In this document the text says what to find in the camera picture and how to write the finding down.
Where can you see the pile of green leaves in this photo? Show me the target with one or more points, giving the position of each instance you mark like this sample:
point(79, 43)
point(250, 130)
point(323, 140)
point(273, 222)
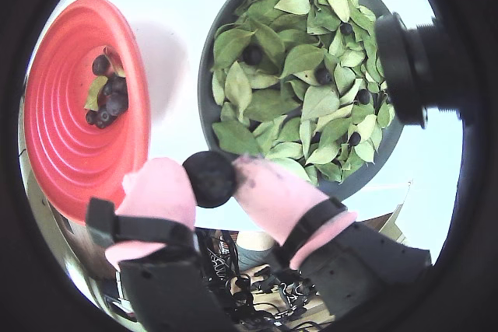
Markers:
point(268, 102)

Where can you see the red collapsible ribbed cup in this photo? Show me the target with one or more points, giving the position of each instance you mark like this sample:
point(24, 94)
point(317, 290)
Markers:
point(66, 145)

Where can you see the person beside table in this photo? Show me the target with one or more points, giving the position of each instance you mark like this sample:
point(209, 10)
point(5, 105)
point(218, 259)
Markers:
point(253, 252)

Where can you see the dark grey round bowl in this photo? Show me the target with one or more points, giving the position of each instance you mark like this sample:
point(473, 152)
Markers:
point(206, 91)

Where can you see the pink-tipped black gripper finger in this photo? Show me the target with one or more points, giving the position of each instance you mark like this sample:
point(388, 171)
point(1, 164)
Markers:
point(159, 196)
point(280, 200)

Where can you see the broad green leaf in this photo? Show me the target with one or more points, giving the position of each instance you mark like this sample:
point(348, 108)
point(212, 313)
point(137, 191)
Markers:
point(94, 95)

